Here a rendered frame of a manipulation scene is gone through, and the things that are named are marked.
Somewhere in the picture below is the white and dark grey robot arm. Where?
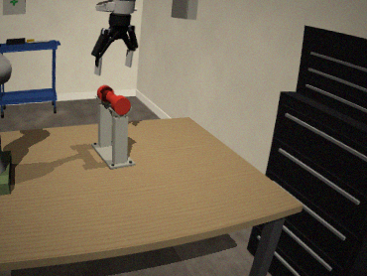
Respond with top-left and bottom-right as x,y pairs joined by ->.
0,0 -> 138,174

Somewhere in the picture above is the red dumbbell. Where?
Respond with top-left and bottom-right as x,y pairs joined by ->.
97,85 -> 131,115

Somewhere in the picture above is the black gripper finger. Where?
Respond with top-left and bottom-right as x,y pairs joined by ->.
91,28 -> 120,75
122,25 -> 138,68

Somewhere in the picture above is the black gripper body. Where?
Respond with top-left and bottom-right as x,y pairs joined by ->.
108,13 -> 131,40

